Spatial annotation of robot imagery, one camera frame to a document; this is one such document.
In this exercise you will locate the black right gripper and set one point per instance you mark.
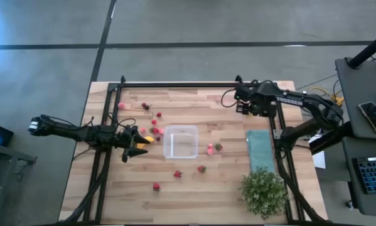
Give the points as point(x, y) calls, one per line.
point(256, 94)

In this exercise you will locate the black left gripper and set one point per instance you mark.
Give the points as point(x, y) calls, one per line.
point(125, 138)

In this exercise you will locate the yellow plastic banana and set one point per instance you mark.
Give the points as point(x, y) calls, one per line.
point(149, 138)

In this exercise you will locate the small pink fruit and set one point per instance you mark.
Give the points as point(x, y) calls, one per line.
point(142, 129)
point(161, 131)

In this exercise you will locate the red plastic strawberry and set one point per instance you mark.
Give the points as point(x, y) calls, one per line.
point(218, 146)
point(177, 173)
point(155, 130)
point(156, 186)
point(201, 169)

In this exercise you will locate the clear plastic tupperware container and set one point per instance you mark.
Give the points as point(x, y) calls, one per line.
point(187, 150)

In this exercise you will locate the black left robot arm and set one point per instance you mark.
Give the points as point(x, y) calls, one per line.
point(65, 130)

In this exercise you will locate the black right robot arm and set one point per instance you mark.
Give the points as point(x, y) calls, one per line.
point(319, 108)

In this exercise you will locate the teal folded cloth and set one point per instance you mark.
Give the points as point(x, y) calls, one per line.
point(260, 147)

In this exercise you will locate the white paper sheet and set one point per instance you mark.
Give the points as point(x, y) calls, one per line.
point(319, 160)

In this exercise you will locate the black box beside table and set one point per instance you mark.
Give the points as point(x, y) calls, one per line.
point(332, 139)

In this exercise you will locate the green bushy potted plant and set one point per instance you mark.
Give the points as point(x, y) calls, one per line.
point(263, 191)

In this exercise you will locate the grey side desk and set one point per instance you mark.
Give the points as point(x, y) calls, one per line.
point(354, 94)

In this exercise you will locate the smartphone in tan case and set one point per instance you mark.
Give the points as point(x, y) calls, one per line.
point(368, 116)

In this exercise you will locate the black round pole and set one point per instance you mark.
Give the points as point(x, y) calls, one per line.
point(366, 50)

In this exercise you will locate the grey metal stand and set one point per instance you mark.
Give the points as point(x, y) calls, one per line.
point(5, 152)

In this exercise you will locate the small caster wheel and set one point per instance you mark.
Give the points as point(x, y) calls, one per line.
point(349, 204)

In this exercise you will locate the black backlit keyboard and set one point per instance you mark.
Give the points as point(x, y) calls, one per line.
point(373, 174)

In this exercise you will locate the grey keyboard desk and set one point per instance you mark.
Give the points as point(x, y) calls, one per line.
point(373, 204)

